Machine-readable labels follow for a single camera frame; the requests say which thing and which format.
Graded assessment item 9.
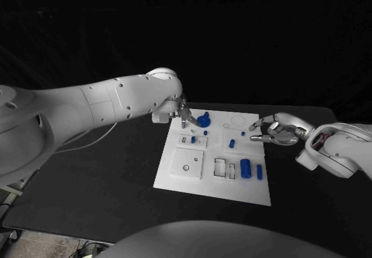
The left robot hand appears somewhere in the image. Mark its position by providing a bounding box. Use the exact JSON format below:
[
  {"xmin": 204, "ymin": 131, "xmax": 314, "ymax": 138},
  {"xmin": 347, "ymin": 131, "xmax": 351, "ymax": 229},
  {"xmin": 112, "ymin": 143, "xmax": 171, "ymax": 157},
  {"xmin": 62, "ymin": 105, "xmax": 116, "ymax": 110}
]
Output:
[{"xmin": 168, "ymin": 94, "xmax": 202, "ymax": 129}]

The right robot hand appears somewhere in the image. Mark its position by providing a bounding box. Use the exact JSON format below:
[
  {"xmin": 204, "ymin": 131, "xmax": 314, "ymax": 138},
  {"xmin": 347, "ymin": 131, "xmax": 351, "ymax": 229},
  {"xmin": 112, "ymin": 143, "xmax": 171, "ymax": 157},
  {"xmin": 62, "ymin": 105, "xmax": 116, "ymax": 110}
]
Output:
[{"xmin": 248, "ymin": 112, "xmax": 315, "ymax": 146}]

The white task board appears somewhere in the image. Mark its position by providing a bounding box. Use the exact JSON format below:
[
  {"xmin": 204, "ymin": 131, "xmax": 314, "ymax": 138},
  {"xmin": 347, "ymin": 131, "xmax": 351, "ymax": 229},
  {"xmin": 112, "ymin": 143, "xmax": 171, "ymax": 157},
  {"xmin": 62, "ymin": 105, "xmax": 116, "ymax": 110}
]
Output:
[{"xmin": 153, "ymin": 108, "xmax": 272, "ymax": 206}]

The blue gear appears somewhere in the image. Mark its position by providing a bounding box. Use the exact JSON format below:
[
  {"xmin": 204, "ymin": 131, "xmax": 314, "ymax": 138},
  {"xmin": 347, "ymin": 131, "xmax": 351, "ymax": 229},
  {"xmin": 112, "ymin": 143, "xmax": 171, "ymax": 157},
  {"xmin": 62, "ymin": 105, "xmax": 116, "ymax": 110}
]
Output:
[{"xmin": 196, "ymin": 111, "xmax": 212, "ymax": 128}]

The thick blue cylinder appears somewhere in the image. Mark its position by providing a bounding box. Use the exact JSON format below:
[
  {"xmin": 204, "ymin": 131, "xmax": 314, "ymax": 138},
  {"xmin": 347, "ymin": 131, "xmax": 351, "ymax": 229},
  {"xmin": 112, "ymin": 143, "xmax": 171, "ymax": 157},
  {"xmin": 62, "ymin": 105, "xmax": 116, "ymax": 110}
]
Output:
[{"xmin": 239, "ymin": 159, "xmax": 252, "ymax": 179}]

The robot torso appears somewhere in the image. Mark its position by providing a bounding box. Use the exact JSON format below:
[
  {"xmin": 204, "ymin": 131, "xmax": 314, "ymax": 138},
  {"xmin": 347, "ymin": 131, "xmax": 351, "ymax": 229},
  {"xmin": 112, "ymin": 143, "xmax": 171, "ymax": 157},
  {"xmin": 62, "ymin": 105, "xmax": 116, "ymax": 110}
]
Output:
[{"xmin": 95, "ymin": 220, "xmax": 346, "ymax": 258}]

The white cable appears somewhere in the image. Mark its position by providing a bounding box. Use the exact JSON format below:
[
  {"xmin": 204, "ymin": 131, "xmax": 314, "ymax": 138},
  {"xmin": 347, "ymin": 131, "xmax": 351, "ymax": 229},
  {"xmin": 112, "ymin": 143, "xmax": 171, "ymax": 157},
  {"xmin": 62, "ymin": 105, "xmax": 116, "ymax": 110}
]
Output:
[{"xmin": 53, "ymin": 121, "xmax": 118, "ymax": 154}]

